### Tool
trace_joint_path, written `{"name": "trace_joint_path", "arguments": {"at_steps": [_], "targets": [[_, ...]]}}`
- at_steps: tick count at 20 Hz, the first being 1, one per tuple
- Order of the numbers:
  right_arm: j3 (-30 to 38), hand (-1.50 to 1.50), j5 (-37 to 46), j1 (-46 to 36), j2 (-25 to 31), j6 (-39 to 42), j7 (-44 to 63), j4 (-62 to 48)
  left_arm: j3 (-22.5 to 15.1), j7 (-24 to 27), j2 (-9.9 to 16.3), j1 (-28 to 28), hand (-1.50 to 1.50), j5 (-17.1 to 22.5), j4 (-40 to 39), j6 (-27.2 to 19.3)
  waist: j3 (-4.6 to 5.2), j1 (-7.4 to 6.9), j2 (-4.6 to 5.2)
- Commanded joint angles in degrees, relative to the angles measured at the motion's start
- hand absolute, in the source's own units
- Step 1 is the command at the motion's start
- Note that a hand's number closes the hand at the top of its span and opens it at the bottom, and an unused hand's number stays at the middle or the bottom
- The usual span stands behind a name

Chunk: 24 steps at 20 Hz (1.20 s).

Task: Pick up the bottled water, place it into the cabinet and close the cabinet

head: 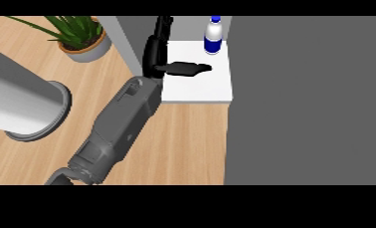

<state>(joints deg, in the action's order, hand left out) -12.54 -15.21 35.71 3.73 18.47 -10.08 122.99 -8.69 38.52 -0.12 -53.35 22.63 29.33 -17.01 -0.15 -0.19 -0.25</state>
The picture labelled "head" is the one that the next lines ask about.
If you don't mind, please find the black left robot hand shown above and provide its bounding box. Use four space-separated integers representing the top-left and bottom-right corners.
141 15 212 80

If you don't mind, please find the grey cabinet side panel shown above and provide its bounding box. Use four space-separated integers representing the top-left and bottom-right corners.
95 15 160 78

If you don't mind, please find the water bottle with blue label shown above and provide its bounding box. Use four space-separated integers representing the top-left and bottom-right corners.
202 15 224 56

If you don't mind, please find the white cabinet shelf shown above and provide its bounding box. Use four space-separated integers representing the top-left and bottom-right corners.
160 40 232 105

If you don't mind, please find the dark grey cabinet door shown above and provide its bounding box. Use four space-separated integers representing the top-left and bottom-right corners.
222 15 376 186

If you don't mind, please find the potted green plant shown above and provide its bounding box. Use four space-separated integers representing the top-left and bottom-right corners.
4 15 113 64

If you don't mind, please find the grey cylindrical appliance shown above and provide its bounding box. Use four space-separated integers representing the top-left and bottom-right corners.
0 52 73 142

